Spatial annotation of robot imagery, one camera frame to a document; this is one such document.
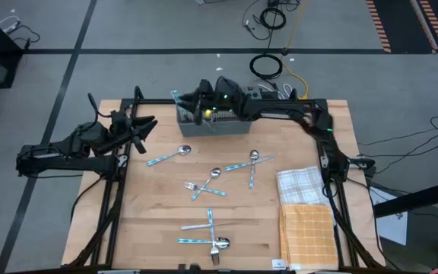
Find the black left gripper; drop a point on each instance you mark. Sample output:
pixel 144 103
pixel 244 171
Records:
pixel 120 129

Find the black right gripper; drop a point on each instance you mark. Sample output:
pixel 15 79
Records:
pixel 224 100

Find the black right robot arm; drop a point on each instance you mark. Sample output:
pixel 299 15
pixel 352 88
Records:
pixel 280 110

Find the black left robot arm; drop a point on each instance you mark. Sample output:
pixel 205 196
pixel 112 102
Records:
pixel 70 160

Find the grey mesh cutlery basket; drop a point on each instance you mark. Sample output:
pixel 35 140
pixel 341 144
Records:
pixel 219 129

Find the grey power strip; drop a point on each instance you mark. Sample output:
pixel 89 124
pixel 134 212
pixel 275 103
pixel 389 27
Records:
pixel 259 93

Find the white plaid cloth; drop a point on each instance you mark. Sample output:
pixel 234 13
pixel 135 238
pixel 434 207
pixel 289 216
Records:
pixel 302 186

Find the orange plaid cloth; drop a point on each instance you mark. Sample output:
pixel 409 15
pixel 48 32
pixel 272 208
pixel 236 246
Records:
pixel 308 236

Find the small white label card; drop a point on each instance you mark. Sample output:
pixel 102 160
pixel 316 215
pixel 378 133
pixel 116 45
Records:
pixel 278 263

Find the white box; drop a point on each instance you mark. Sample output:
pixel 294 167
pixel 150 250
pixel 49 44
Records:
pixel 392 224

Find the black desk edge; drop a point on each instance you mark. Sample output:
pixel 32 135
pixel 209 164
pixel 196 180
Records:
pixel 413 199

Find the red round object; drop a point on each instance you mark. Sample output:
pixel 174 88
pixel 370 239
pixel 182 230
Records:
pixel 437 271

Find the black aluminium table frame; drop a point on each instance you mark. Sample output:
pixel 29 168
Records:
pixel 158 101

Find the silver frame bracket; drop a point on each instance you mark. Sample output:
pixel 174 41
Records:
pixel 323 160
pixel 122 160

